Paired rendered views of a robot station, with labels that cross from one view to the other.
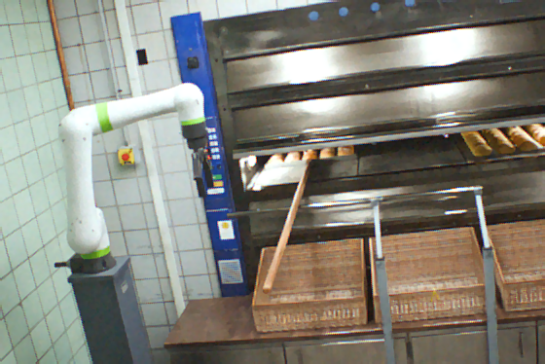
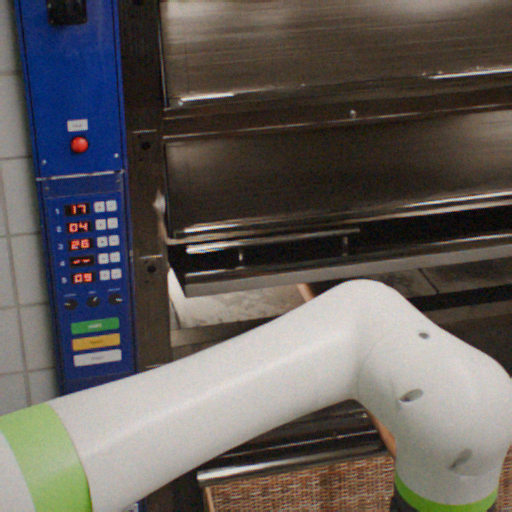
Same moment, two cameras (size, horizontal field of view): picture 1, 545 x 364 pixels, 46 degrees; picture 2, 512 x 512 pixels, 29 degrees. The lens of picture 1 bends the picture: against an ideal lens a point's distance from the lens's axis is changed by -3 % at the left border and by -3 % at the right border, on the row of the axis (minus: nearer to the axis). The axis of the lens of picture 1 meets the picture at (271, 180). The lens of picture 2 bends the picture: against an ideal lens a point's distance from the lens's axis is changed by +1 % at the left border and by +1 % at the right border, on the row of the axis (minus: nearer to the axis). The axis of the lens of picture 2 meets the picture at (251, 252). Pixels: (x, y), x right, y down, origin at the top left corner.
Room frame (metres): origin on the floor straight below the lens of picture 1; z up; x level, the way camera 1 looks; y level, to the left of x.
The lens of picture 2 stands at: (1.93, 0.71, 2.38)
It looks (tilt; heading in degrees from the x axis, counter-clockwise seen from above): 31 degrees down; 334
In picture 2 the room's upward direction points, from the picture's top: 1 degrees clockwise
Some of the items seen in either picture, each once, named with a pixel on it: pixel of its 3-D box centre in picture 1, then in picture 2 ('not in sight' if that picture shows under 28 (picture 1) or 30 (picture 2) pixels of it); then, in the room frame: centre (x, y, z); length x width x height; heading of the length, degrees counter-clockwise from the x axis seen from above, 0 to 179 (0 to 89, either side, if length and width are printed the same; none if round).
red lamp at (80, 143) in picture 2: not in sight; (79, 138); (3.46, 0.31, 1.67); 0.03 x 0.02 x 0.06; 79
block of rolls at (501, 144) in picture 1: (507, 136); not in sight; (3.63, -1.38, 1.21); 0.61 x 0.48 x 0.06; 169
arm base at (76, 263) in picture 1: (85, 261); not in sight; (2.55, 0.81, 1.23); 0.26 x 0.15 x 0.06; 80
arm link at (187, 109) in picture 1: (189, 103); (446, 417); (2.47, 0.26, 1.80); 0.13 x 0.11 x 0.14; 7
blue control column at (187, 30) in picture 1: (251, 168); (59, 193); (4.42, 0.13, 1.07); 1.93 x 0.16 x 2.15; 169
